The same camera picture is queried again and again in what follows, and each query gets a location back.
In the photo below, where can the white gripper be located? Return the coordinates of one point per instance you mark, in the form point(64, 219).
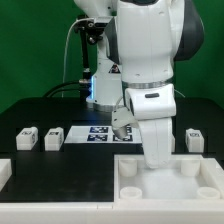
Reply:
point(153, 110)

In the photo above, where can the white square table top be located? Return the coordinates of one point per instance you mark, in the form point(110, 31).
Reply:
point(183, 178)

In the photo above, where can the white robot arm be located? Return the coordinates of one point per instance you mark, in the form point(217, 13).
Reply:
point(138, 42)

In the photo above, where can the paper sheet with tags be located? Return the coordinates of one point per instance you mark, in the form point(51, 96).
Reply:
point(100, 134)

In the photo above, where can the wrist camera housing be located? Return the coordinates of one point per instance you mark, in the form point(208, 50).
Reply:
point(121, 118)

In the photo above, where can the grey camera on stand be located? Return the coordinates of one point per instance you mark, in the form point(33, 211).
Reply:
point(101, 22)

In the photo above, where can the black camera stand pole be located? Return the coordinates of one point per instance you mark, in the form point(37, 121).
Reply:
point(89, 35)

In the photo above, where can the white front obstacle wall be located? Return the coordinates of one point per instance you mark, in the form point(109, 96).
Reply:
point(122, 212)

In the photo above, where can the white obstacle wall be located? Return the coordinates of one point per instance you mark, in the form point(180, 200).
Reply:
point(5, 172)
point(122, 212)

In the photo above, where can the white left obstacle wall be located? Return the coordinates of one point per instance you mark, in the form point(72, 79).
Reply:
point(5, 172)

